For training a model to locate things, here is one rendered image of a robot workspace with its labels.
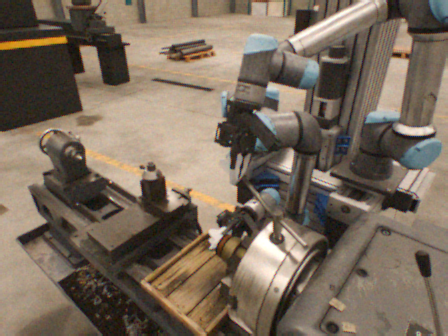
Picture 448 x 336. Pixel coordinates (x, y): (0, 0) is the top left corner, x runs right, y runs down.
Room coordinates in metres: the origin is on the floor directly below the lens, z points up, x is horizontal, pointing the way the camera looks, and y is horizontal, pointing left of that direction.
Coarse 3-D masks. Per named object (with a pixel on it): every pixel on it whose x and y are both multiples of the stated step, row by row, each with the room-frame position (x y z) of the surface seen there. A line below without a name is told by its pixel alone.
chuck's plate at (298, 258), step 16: (304, 240) 0.55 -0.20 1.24; (320, 240) 0.57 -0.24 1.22; (288, 256) 0.51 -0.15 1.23; (304, 256) 0.50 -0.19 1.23; (320, 256) 0.59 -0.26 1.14; (288, 272) 0.47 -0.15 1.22; (272, 288) 0.45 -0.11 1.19; (288, 288) 0.47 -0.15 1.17; (272, 304) 0.43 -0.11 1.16; (272, 320) 0.41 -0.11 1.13
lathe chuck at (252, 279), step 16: (272, 224) 0.61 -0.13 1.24; (288, 224) 0.62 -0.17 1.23; (256, 240) 0.56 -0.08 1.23; (288, 240) 0.55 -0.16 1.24; (256, 256) 0.52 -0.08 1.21; (272, 256) 0.51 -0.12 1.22; (240, 272) 0.50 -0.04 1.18; (256, 272) 0.49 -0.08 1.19; (272, 272) 0.48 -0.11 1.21; (240, 288) 0.48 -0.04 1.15; (256, 288) 0.46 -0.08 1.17; (240, 304) 0.46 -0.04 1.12; (256, 304) 0.44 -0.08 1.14; (240, 320) 0.46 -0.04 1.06; (256, 320) 0.43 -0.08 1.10
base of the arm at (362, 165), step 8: (360, 152) 1.00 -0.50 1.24; (368, 152) 0.97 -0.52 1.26; (352, 160) 1.03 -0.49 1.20; (360, 160) 0.99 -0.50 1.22; (368, 160) 0.97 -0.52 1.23; (376, 160) 0.95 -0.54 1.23; (384, 160) 0.95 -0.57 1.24; (392, 160) 0.97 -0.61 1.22; (352, 168) 1.00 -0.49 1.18; (360, 168) 0.97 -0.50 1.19; (368, 168) 0.95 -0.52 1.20; (376, 168) 0.94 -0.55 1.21; (384, 168) 0.95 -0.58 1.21; (392, 168) 0.97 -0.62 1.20; (360, 176) 0.96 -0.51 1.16; (368, 176) 0.94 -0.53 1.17; (376, 176) 0.94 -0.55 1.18; (384, 176) 0.94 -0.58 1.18
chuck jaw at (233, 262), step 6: (228, 258) 0.61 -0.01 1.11; (234, 258) 0.62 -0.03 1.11; (240, 258) 0.62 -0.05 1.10; (228, 264) 0.60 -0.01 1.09; (234, 264) 0.59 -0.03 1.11; (228, 270) 0.57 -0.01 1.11; (234, 270) 0.57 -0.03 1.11; (228, 276) 0.54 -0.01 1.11; (222, 282) 0.52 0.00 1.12; (228, 282) 0.52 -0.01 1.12; (222, 288) 0.52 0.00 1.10; (228, 288) 0.51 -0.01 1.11; (228, 294) 0.51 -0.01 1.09; (234, 300) 0.48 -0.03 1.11; (234, 306) 0.48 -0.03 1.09
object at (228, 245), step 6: (228, 234) 0.71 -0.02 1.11; (222, 240) 0.68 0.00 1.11; (228, 240) 0.68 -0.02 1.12; (234, 240) 0.67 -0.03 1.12; (240, 240) 0.67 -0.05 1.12; (216, 246) 0.67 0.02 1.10; (222, 246) 0.66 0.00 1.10; (228, 246) 0.65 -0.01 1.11; (234, 246) 0.65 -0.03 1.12; (240, 246) 0.66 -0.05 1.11; (216, 252) 0.66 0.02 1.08; (222, 252) 0.65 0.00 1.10; (228, 252) 0.64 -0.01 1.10; (234, 252) 0.64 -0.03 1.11; (240, 252) 0.64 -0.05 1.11; (222, 258) 0.64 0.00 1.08
